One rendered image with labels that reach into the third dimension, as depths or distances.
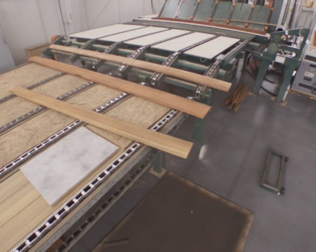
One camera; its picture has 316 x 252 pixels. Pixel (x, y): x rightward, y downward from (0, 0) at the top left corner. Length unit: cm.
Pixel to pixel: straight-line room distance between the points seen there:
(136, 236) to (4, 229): 110
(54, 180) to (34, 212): 23
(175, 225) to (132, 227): 41
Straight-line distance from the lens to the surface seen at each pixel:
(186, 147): 134
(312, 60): 518
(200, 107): 179
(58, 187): 131
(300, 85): 532
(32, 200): 137
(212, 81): 222
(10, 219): 138
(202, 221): 200
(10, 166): 167
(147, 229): 192
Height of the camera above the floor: 181
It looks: 38 degrees down
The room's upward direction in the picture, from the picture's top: straight up
